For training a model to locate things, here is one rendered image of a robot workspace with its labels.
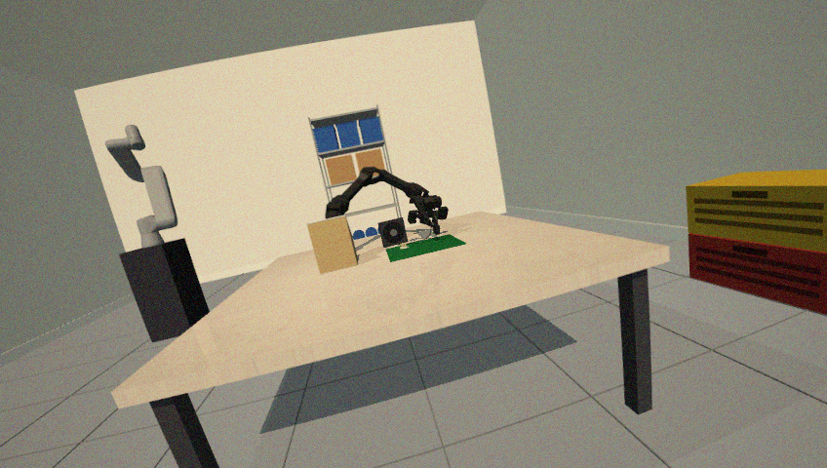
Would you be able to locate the green circuit board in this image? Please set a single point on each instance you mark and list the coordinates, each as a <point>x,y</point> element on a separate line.
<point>423,247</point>

